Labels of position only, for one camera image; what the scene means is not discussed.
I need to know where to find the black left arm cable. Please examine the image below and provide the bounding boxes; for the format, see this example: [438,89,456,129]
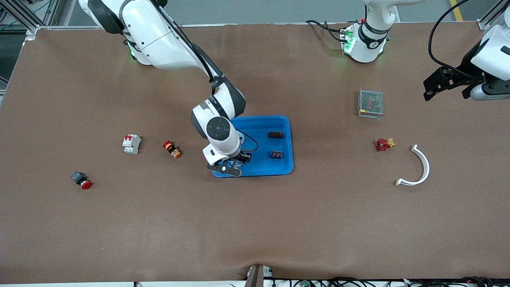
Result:
[428,0,483,78]

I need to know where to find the yellow red emergency stop button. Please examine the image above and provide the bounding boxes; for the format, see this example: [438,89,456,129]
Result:
[163,141,181,159]

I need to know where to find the brown table mat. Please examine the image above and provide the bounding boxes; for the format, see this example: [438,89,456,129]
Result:
[0,22,510,284]

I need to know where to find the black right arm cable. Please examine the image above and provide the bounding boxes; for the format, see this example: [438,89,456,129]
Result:
[238,132,259,154]

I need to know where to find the aluminium frame profile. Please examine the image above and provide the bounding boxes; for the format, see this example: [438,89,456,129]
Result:
[0,0,60,42]
[477,0,510,31]

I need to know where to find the grey metal bracket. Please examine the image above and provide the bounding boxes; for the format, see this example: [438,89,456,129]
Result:
[244,264,274,287]

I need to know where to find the red mushroom push button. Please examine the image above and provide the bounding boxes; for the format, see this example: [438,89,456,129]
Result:
[71,171,93,190]

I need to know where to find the metal mesh power supply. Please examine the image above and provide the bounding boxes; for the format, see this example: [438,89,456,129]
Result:
[357,88,384,119]

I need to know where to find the white curved plastic piece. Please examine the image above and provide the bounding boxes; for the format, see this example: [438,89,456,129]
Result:
[395,144,430,187]

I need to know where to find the white circuit breaker red switch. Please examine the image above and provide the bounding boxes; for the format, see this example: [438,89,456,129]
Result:
[122,134,141,155]

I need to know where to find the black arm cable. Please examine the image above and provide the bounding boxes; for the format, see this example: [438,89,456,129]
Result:
[428,0,483,78]
[238,132,259,154]

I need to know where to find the blue plastic tray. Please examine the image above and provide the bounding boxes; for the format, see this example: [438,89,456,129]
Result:
[211,115,294,177]

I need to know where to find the black arm base cables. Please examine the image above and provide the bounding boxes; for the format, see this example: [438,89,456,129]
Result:
[305,19,348,43]

